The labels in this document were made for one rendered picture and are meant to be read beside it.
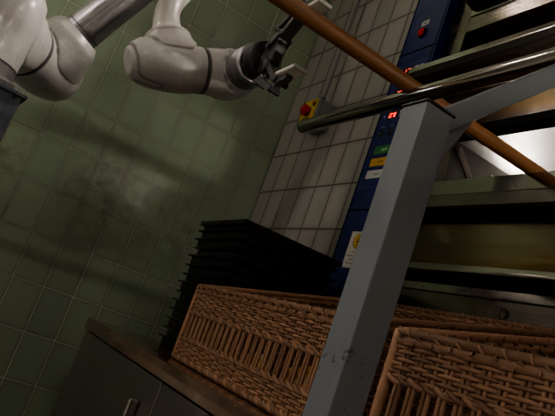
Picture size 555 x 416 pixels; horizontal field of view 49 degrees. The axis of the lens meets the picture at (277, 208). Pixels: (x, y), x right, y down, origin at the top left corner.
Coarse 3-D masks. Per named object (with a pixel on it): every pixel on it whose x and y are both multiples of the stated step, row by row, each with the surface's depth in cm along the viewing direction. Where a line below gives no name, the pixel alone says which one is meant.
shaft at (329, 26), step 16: (272, 0) 98; (288, 0) 98; (304, 16) 100; (320, 16) 102; (320, 32) 103; (336, 32) 103; (352, 48) 105; (368, 48) 107; (368, 64) 108; (384, 64) 108; (400, 80) 110; (416, 80) 112; (480, 128) 120; (496, 144) 122; (512, 160) 125; (528, 160) 127
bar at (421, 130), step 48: (432, 96) 104; (480, 96) 68; (528, 96) 72; (432, 144) 63; (384, 192) 63; (384, 240) 60; (384, 288) 59; (336, 336) 60; (384, 336) 59; (336, 384) 57
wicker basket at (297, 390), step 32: (224, 288) 112; (192, 320) 119; (224, 320) 105; (256, 320) 96; (288, 320) 87; (320, 320) 80; (416, 320) 79; (448, 320) 125; (480, 320) 118; (192, 352) 112; (224, 352) 101; (256, 352) 91; (288, 352) 84; (320, 352) 77; (384, 352) 77; (224, 384) 95; (256, 384) 88; (288, 384) 80
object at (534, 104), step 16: (544, 32) 119; (496, 48) 130; (512, 48) 125; (528, 48) 123; (544, 48) 121; (448, 64) 141; (464, 64) 137; (480, 64) 135; (432, 80) 148; (464, 96) 147; (544, 96) 133; (496, 112) 147; (512, 112) 144; (528, 112) 141
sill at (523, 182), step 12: (456, 180) 146; (468, 180) 142; (480, 180) 139; (492, 180) 136; (504, 180) 133; (516, 180) 130; (528, 180) 127; (540, 180) 124; (552, 180) 122; (432, 192) 151; (444, 192) 147; (456, 192) 144; (468, 192) 140; (480, 192) 137
